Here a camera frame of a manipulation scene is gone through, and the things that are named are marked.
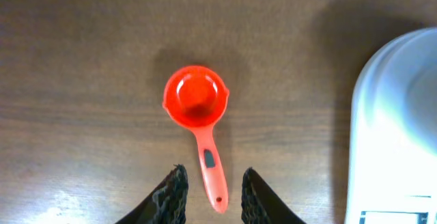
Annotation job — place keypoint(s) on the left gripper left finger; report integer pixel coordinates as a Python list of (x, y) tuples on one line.
[(166, 204)]

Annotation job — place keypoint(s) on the orange plastic measuring scoop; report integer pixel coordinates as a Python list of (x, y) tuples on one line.
[(195, 97)]

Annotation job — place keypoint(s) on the white digital kitchen scale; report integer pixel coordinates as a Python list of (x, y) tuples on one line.
[(388, 181)]

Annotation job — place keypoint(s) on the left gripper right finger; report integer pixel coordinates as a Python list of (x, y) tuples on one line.
[(261, 205)]

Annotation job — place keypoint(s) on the white round bowl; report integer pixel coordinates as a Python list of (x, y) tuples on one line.
[(405, 100)]

